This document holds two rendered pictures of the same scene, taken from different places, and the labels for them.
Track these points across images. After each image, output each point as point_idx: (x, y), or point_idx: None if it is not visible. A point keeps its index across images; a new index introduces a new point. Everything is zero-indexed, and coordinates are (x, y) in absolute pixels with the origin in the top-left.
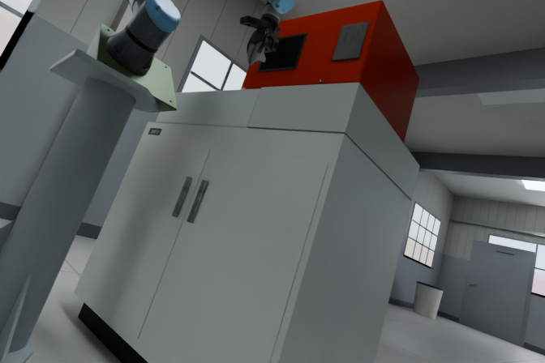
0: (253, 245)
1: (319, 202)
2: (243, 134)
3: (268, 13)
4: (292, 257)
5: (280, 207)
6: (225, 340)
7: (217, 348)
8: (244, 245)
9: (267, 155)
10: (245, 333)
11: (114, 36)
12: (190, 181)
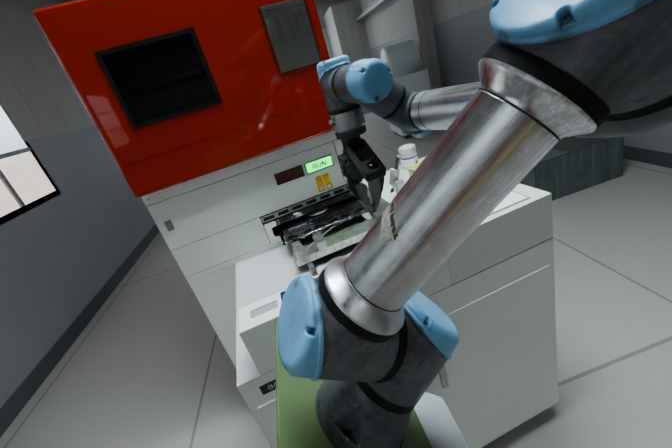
0: (515, 345)
1: (551, 288)
2: (452, 292)
3: (360, 126)
4: (547, 327)
5: (525, 312)
6: (522, 393)
7: (519, 399)
8: (508, 351)
9: (492, 291)
10: (534, 378)
11: (383, 442)
12: None
